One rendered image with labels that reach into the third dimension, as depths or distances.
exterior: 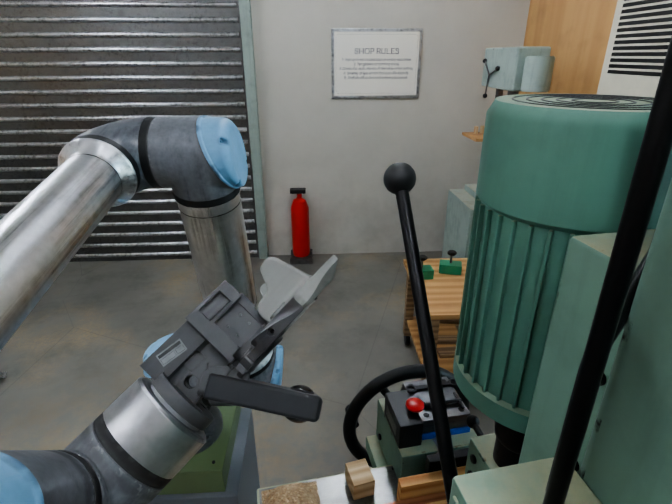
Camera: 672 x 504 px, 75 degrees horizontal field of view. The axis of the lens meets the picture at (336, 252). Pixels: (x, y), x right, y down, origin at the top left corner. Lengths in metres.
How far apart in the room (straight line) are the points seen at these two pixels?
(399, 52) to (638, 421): 3.27
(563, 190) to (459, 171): 3.33
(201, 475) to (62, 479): 0.86
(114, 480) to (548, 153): 0.44
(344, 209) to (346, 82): 0.97
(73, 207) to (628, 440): 0.60
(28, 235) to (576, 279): 0.54
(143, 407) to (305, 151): 3.13
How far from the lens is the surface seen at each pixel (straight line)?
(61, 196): 0.65
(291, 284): 0.42
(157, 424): 0.44
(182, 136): 0.75
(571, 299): 0.38
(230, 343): 0.44
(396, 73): 3.45
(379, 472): 0.83
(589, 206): 0.39
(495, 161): 0.41
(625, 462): 0.31
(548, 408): 0.43
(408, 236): 0.46
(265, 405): 0.45
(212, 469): 1.23
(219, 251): 0.83
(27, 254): 0.58
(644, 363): 0.28
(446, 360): 2.28
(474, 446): 0.67
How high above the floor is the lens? 1.54
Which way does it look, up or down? 24 degrees down
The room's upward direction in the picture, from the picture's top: straight up
